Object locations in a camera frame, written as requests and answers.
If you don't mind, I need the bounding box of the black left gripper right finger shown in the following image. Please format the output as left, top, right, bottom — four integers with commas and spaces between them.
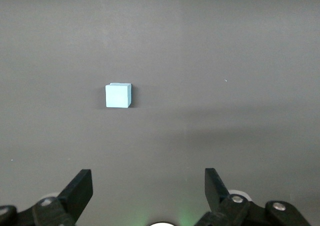
194, 167, 312, 226

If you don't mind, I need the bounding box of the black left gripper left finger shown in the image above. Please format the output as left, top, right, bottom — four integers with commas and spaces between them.
0, 169, 94, 226

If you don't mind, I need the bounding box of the light blue foam block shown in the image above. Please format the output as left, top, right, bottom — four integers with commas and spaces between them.
105, 82, 132, 109

